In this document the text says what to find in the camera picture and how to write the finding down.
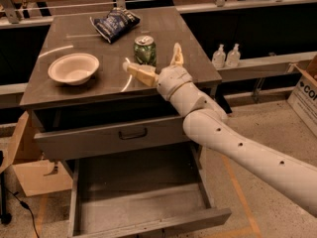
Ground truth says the white printed cardboard box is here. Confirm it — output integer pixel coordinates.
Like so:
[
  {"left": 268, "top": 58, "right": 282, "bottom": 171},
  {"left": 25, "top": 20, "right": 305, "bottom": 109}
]
[{"left": 287, "top": 56, "right": 317, "bottom": 136}]

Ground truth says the grey top drawer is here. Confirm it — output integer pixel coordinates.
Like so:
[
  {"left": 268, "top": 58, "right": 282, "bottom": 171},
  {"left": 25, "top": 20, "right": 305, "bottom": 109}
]
[{"left": 33, "top": 112, "right": 199, "bottom": 161}]

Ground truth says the brown cardboard box left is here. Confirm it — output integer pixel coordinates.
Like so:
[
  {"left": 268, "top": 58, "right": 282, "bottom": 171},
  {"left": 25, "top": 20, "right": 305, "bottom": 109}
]
[{"left": 0, "top": 112, "right": 72, "bottom": 196}]

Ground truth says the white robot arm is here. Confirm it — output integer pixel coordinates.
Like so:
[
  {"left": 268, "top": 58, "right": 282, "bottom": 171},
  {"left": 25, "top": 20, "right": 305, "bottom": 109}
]
[{"left": 123, "top": 44, "right": 317, "bottom": 216}]

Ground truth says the blue chip bag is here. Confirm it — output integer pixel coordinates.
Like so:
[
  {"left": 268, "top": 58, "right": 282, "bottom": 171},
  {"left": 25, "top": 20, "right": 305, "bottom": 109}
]
[{"left": 90, "top": 7, "right": 141, "bottom": 44}]

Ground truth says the right clear sanitizer bottle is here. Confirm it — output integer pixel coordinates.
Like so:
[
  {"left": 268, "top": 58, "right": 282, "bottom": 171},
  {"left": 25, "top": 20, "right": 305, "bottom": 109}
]
[{"left": 226, "top": 44, "right": 241, "bottom": 67}]

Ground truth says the left clear sanitizer bottle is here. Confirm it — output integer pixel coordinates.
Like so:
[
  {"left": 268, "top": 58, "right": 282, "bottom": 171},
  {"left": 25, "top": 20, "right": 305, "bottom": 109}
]
[{"left": 212, "top": 44, "right": 226, "bottom": 68}]

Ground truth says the grey open middle drawer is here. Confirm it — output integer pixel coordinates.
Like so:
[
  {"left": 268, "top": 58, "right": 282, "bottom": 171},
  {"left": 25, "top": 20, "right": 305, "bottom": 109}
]
[{"left": 67, "top": 142, "right": 231, "bottom": 238}]

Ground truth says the white paper bowl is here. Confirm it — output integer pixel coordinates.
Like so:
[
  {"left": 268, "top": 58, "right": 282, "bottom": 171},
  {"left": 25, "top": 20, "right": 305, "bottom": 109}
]
[{"left": 48, "top": 53, "right": 99, "bottom": 85}]

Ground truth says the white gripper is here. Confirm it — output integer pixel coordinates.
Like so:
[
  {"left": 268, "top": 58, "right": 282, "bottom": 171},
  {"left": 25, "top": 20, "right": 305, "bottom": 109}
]
[{"left": 123, "top": 43, "right": 192, "bottom": 101}]

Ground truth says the black power cable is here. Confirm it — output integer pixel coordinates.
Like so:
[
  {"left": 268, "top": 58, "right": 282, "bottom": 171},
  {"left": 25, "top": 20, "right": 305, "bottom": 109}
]
[{"left": 4, "top": 185, "right": 42, "bottom": 238}]

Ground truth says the crushed green soda can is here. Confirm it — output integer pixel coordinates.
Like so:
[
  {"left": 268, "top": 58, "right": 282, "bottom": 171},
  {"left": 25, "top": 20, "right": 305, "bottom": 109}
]
[{"left": 134, "top": 36, "right": 157, "bottom": 66}]

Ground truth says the clear sanitizer bottle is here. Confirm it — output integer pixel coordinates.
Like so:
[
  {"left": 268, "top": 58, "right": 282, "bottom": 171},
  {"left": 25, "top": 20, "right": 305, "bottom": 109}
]
[
  {"left": 212, "top": 44, "right": 226, "bottom": 68},
  {"left": 226, "top": 44, "right": 241, "bottom": 67}
]

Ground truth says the grey drawer cabinet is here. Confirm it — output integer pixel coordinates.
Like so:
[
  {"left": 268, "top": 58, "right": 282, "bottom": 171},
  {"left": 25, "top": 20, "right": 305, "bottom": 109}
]
[{"left": 19, "top": 6, "right": 223, "bottom": 161}]

